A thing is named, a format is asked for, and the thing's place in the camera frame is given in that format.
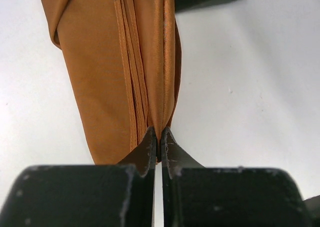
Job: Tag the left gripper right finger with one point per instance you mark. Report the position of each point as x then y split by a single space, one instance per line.
199 196

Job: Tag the orange cloth napkin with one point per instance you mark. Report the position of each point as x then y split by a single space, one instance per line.
123 59

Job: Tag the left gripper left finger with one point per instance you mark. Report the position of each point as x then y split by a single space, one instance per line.
114 195

